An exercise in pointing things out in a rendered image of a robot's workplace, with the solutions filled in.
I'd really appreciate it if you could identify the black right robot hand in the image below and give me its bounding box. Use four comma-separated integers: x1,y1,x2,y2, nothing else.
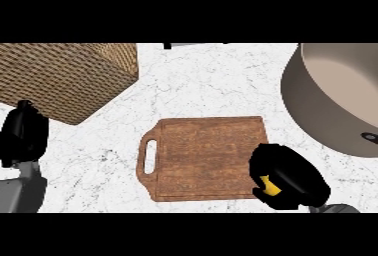
249,143,333,211

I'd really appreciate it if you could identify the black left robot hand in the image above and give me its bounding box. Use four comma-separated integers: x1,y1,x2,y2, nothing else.
0,99,51,169

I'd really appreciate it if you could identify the yellow lemon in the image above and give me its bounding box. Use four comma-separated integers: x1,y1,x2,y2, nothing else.
259,174,284,197

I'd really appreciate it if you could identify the brown wooden cutting board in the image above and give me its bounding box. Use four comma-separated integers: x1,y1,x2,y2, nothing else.
136,115,271,203

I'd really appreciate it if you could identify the grey metal pot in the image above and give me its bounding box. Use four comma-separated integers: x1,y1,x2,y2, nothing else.
280,43,378,159

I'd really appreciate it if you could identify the brown wicker basket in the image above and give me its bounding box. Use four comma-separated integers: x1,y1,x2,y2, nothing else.
0,43,141,126

